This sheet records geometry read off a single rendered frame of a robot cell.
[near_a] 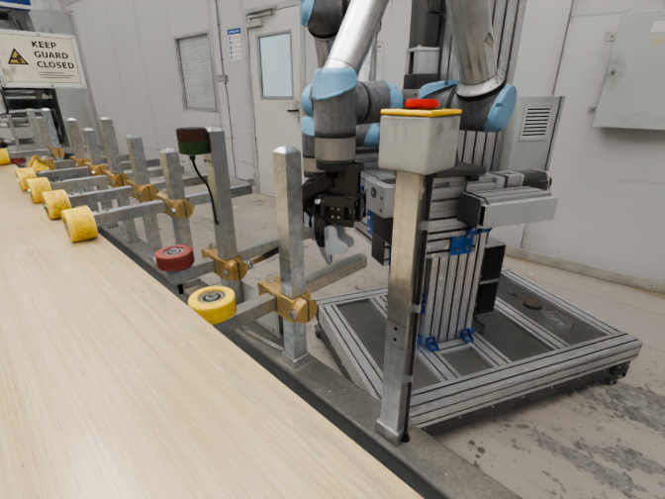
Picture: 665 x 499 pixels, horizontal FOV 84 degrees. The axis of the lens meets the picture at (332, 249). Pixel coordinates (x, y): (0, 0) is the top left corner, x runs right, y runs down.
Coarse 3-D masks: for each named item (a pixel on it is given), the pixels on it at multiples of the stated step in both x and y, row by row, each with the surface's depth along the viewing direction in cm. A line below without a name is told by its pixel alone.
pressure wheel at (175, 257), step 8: (168, 248) 86; (176, 248) 87; (184, 248) 86; (160, 256) 81; (168, 256) 81; (176, 256) 82; (184, 256) 83; (192, 256) 85; (160, 264) 82; (168, 264) 82; (176, 264) 82; (184, 264) 83
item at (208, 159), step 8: (184, 128) 76; (192, 128) 76; (200, 128) 76; (208, 152) 78; (192, 160) 78; (208, 160) 80; (200, 176) 80; (208, 184) 81; (216, 216) 85; (216, 224) 86
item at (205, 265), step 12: (264, 240) 104; (276, 240) 104; (240, 252) 96; (252, 252) 99; (264, 252) 102; (192, 264) 89; (204, 264) 89; (168, 276) 86; (180, 276) 86; (192, 276) 88
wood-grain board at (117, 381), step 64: (0, 192) 137; (0, 256) 83; (64, 256) 83; (0, 320) 60; (64, 320) 60; (128, 320) 60; (192, 320) 60; (0, 384) 46; (64, 384) 46; (128, 384) 46; (192, 384) 46; (256, 384) 46; (0, 448) 38; (64, 448) 38; (128, 448) 38; (192, 448) 38; (256, 448) 38; (320, 448) 38
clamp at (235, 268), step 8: (208, 256) 93; (216, 256) 90; (240, 256) 90; (216, 264) 91; (224, 264) 88; (232, 264) 87; (240, 264) 89; (216, 272) 92; (224, 272) 88; (232, 272) 87; (240, 272) 89
